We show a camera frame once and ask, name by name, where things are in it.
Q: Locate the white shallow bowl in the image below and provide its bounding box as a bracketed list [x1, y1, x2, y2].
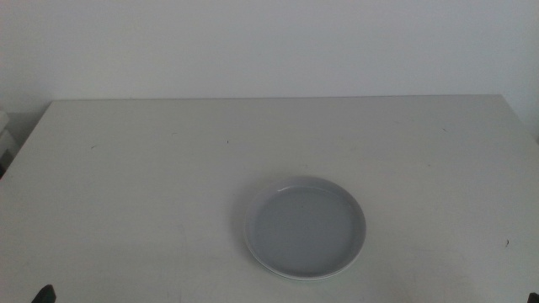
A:
[245, 218, 364, 283]

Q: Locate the light grey shallow bowl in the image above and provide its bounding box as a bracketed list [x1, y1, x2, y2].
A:
[243, 175, 367, 279]

